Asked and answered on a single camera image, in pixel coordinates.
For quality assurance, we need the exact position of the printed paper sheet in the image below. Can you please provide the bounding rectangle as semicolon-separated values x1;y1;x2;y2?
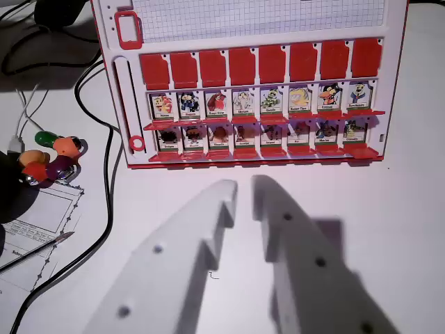
0;180;86;296

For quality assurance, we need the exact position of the thin pen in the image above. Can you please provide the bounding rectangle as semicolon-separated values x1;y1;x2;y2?
0;232;76;274

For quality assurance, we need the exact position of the red plug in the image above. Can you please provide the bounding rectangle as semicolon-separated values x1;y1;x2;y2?
21;162;49;186

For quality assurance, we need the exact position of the black rounded object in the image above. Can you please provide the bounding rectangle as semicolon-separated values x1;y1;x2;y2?
0;149;50;227

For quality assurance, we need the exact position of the green plug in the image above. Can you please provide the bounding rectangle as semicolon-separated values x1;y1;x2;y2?
34;131;58;149

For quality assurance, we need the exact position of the red and white game board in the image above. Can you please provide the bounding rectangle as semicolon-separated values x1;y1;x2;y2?
89;0;411;171

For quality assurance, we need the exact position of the black box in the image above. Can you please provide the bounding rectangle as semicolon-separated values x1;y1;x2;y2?
33;0;92;28

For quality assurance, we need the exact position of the thick black cable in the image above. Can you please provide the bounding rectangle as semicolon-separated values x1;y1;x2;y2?
9;59;121;334

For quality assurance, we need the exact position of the white cable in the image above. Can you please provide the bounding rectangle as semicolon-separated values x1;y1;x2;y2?
8;83;48;154
15;88;46;135

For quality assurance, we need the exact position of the thin black cable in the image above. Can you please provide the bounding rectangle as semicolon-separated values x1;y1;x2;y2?
0;20;102;76

